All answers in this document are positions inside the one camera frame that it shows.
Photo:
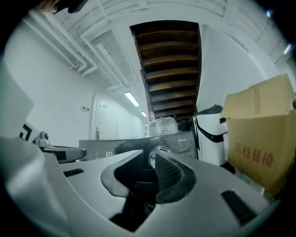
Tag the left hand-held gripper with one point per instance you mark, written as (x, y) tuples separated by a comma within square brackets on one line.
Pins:
[(14, 111)]

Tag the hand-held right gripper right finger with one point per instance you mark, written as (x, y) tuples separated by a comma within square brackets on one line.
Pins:
[(208, 213)]

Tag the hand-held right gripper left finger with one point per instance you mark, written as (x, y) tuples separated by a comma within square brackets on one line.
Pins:
[(88, 201)]

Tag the black washing machine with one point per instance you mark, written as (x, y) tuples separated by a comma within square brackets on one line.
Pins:
[(180, 143)]

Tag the round shiny metal knob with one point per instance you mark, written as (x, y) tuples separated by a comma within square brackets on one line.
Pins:
[(151, 159)]

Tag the white door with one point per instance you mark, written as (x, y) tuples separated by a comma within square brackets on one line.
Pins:
[(106, 115)]

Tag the white appliance with black stripes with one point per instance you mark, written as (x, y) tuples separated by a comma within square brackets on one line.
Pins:
[(210, 132)]

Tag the white ceiling light bar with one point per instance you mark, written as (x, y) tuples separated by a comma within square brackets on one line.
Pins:
[(131, 99), (287, 49), (143, 114)]

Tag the large brown cardboard box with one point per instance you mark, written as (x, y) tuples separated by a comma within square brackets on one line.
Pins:
[(261, 139)]

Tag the crumpled clear plastic bag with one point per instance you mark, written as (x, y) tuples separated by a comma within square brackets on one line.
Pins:
[(162, 126)]

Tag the white ceiling pipes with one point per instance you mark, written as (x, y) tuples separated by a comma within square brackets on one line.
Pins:
[(88, 46)]

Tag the dark wooden staircase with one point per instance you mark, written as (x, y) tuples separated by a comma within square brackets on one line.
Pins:
[(168, 69)]

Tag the white wall switch panel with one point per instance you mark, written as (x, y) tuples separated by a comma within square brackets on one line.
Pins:
[(85, 108)]

